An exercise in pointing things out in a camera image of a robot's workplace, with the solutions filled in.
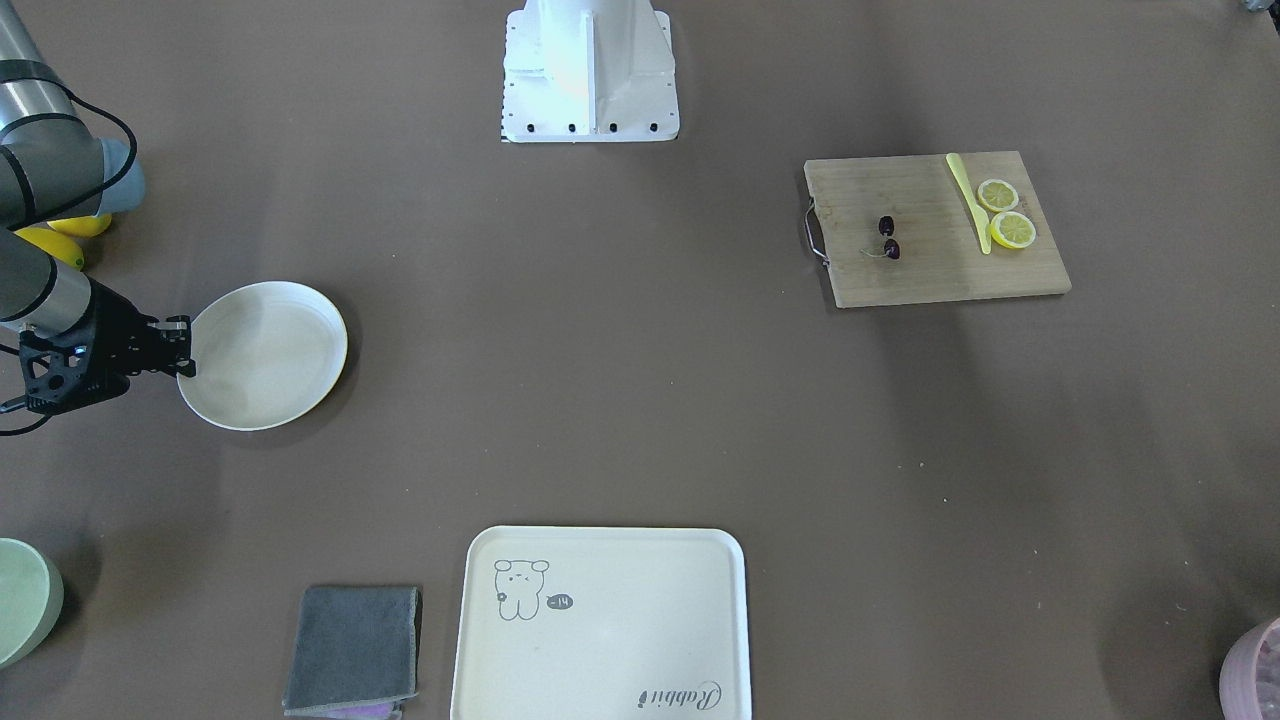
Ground grey folded cloth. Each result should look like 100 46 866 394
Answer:
282 585 420 719

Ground light green bowl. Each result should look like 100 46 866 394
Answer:
1 538 64 669

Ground dark red cherry lower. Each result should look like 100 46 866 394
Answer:
860 238 901 260

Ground yellow-green plastic knife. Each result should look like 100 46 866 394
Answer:
945 152 992 255

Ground lemon slice upper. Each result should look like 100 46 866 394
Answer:
975 178 1021 214

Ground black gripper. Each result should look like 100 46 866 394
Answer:
18 281 198 416

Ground cream round plate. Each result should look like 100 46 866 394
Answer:
178 281 349 432

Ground lemon slice lower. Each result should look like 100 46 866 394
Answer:
988 210 1038 250

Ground yellow lemon lower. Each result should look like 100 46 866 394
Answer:
15 227 86 272

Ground yellow lemon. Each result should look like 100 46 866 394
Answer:
15 227 86 272
46 213 114 240

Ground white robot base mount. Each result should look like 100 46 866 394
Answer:
500 1 681 143

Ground wooden cutting board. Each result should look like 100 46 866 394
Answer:
803 150 1073 309

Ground yellow lemon upper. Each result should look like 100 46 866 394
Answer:
46 213 114 240

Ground lemon slice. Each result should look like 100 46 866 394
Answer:
988 210 1038 250
975 178 1021 214

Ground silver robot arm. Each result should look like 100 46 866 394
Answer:
1 3 197 421

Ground cream rectangular tray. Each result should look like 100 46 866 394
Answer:
451 527 753 719

